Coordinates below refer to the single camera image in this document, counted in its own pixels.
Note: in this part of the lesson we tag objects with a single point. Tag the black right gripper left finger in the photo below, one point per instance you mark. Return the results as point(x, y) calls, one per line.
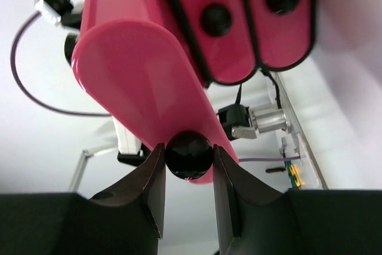
point(125, 218)

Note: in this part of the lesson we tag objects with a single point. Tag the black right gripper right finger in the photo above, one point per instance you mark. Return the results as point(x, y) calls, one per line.
point(254, 218)

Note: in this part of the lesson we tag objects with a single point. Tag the pink top drawer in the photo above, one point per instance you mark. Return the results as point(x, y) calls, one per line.
point(131, 59)

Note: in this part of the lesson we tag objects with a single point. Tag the pink drawer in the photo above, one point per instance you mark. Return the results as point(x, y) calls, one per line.
point(285, 31)
point(220, 32)
point(131, 59)

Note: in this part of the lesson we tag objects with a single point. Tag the pink bottom drawer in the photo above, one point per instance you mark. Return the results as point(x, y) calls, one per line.
point(285, 31)

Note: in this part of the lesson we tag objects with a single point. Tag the black drawer cabinet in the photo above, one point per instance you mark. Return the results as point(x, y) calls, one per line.
point(196, 56)

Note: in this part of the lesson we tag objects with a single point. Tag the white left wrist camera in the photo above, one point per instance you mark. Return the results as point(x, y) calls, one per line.
point(53, 10)

